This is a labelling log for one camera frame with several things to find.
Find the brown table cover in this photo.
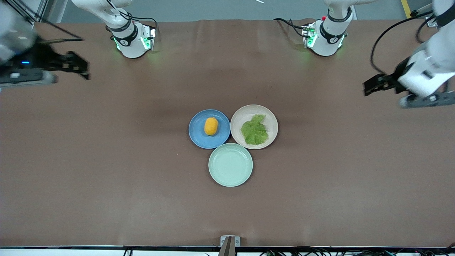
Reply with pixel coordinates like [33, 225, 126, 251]
[0, 18, 455, 247]

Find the blue plate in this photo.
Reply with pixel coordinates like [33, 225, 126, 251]
[188, 109, 231, 149]

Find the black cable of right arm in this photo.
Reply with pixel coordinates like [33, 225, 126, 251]
[4, 0, 85, 44]

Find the yellow lemon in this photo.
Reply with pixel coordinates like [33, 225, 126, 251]
[204, 117, 219, 136]

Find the beige plate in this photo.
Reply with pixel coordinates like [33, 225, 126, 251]
[230, 104, 279, 150]

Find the black cable at left base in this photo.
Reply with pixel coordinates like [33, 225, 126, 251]
[273, 17, 307, 38]

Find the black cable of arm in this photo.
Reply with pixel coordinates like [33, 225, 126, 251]
[4, 0, 85, 44]
[370, 14, 439, 76]

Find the green lettuce leaf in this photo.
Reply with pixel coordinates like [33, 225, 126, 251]
[240, 114, 269, 145]

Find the black cable at right base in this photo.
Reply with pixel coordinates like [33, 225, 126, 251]
[105, 0, 157, 25]

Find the black cable at base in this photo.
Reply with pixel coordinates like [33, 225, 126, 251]
[273, 17, 307, 38]
[105, 0, 157, 25]

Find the light green plate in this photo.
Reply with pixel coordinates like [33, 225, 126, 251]
[208, 143, 253, 187]

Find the grey metal bracket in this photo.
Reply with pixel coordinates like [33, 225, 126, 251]
[220, 235, 240, 256]

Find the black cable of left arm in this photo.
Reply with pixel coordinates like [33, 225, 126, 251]
[370, 14, 439, 76]

